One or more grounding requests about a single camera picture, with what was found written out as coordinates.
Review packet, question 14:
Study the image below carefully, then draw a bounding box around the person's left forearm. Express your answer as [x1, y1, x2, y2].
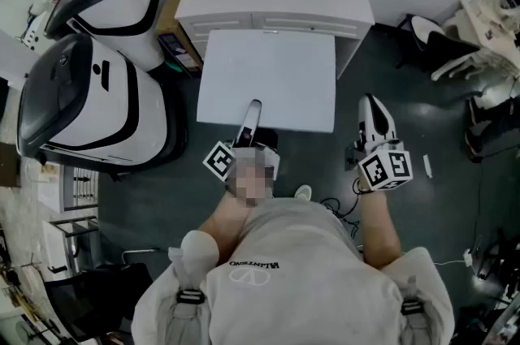
[198, 192, 255, 265]

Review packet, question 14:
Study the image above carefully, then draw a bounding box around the black equipment bag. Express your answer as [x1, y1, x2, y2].
[465, 83, 520, 164]

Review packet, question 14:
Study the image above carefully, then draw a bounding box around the white and black robot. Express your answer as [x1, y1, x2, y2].
[43, 0, 166, 72]
[15, 32, 188, 174]

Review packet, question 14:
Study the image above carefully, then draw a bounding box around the grey shoulder strap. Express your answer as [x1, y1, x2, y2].
[400, 296, 431, 345]
[166, 286, 210, 345]

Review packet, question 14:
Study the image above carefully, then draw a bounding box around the person's light grey shirt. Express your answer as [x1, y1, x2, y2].
[132, 196, 456, 345]

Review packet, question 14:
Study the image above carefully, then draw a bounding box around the black office chair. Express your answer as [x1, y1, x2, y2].
[44, 261, 154, 343]

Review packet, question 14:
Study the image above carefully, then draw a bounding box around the black and white chair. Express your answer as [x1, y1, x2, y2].
[396, 13, 483, 72]

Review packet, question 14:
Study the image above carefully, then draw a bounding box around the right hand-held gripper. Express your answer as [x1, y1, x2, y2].
[344, 93, 414, 192]

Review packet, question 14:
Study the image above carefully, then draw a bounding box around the black floor cable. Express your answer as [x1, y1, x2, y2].
[320, 195, 362, 239]

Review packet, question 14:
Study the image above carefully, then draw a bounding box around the brown cardboard box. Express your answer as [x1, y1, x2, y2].
[156, 0, 204, 76]

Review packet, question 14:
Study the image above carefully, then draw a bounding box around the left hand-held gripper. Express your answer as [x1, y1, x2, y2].
[202, 99, 281, 183]

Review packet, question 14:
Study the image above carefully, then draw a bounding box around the white metal-frame side table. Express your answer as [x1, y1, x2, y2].
[42, 215, 101, 283]

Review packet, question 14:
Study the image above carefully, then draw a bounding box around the white ornate dressing table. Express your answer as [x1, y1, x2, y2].
[430, 0, 520, 83]

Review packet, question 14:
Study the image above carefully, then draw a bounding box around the person's right forearm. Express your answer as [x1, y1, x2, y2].
[357, 180, 403, 271]

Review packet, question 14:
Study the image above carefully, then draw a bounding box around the person's white shoe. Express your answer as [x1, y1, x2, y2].
[292, 183, 313, 202]

